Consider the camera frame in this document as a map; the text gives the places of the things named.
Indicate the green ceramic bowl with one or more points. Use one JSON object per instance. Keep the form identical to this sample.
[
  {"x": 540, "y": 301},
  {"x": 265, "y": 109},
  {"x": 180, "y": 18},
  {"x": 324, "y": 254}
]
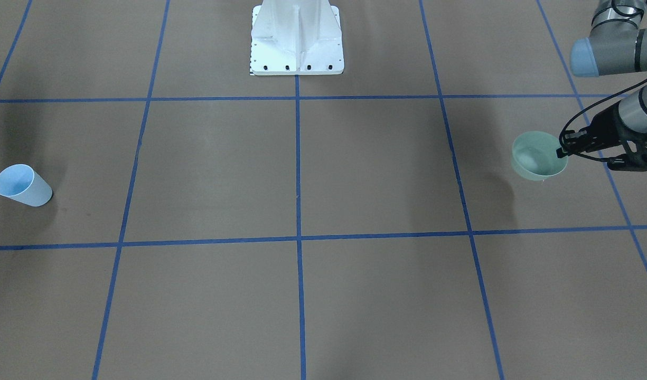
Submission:
[{"x": 534, "y": 156}]

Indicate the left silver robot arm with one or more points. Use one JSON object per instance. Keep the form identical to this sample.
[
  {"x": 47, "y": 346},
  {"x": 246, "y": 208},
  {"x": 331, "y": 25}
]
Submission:
[{"x": 617, "y": 44}]

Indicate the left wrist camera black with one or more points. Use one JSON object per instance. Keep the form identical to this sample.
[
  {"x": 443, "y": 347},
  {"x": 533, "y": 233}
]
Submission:
[{"x": 634, "y": 158}]

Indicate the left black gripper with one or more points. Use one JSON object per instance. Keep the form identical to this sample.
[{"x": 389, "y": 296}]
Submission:
[{"x": 604, "y": 128}]

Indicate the light blue plastic cup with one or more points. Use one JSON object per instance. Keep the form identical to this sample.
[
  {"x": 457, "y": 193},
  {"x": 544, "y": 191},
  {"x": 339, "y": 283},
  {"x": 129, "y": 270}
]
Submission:
[{"x": 21, "y": 183}]

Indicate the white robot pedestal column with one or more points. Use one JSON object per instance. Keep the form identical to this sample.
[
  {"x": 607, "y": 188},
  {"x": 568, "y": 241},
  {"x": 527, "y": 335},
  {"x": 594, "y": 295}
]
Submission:
[{"x": 296, "y": 38}]

